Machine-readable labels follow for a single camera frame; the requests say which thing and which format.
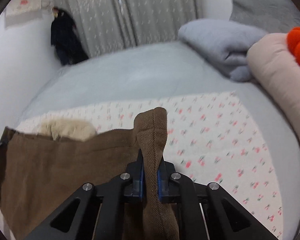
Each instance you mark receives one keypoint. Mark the light grey bed cover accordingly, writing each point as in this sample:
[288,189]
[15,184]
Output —
[166,70]

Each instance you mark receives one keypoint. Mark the dark hanging clothes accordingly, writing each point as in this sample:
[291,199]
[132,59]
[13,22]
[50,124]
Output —
[65,40]

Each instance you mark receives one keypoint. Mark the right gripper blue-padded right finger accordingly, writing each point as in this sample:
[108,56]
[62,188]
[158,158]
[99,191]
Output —
[206,211]

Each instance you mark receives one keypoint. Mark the folded lavender grey blanket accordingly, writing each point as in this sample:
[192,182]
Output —
[224,44]

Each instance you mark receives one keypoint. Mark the pink pillow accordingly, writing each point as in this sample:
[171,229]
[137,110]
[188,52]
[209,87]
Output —
[276,69]

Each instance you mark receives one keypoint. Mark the cherry print white bed sheet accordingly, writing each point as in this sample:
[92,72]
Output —
[210,137]

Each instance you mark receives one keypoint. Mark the brown coat with fur collar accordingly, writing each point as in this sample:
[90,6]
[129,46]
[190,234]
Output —
[37,174]

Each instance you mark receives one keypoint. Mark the grey dotted curtain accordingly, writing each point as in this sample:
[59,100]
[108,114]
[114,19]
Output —
[106,26]

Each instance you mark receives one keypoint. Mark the wall hanging cloth picture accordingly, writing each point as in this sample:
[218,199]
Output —
[19,7]

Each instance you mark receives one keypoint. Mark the grey quilted headboard pillow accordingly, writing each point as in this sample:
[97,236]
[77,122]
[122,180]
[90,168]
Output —
[274,16]

